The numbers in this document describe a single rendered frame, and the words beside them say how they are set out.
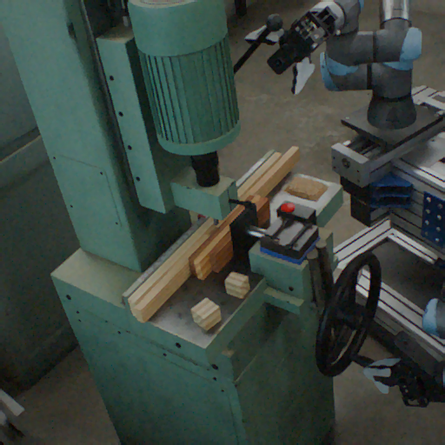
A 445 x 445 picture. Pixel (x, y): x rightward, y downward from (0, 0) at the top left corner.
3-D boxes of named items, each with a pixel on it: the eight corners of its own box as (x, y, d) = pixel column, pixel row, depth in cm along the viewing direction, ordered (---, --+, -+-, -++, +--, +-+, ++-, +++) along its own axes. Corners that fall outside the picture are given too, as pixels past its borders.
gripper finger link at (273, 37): (253, 13, 132) (290, 18, 137) (238, 30, 136) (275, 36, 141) (256, 26, 131) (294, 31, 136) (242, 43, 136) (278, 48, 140)
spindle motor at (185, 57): (209, 165, 131) (182, 13, 111) (142, 146, 140) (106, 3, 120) (257, 122, 141) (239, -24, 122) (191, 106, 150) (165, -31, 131)
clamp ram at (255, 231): (261, 264, 150) (256, 234, 144) (233, 254, 154) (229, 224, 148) (282, 240, 155) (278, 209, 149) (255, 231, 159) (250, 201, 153)
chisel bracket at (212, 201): (223, 227, 149) (218, 196, 144) (174, 210, 156) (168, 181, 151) (242, 208, 153) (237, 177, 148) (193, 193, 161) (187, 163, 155)
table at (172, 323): (247, 387, 132) (243, 368, 129) (132, 332, 148) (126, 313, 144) (378, 213, 168) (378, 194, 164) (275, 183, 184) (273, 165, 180)
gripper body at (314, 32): (293, 19, 134) (322, -4, 141) (270, 43, 141) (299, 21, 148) (318, 47, 135) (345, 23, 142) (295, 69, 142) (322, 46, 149)
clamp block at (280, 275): (303, 302, 144) (301, 271, 138) (251, 282, 151) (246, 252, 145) (335, 260, 153) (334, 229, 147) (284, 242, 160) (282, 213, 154)
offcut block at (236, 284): (226, 293, 145) (224, 281, 142) (235, 283, 147) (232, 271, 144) (242, 299, 143) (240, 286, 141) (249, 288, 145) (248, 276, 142)
